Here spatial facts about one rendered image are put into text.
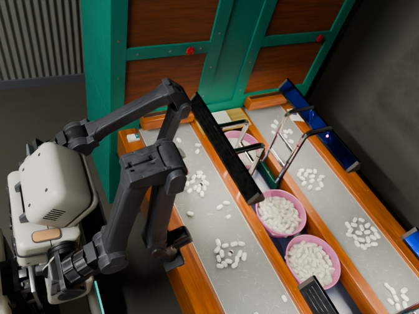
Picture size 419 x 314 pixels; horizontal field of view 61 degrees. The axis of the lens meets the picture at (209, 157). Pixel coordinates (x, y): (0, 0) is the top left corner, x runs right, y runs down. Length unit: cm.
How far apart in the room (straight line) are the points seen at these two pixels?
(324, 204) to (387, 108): 141
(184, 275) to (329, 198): 94
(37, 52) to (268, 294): 254
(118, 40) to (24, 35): 164
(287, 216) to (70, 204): 118
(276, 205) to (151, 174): 123
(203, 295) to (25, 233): 76
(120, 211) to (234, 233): 97
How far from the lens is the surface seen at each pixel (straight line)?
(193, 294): 155
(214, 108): 216
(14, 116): 322
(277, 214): 188
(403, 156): 322
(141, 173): 75
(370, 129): 336
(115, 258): 100
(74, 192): 103
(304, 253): 182
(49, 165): 106
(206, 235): 170
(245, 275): 166
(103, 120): 127
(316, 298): 134
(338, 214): 205
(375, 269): 199
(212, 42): 183
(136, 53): 170
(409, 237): 172
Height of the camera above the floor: 221
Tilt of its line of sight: 48 degrees down
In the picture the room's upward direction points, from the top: 18 degrees clockwise
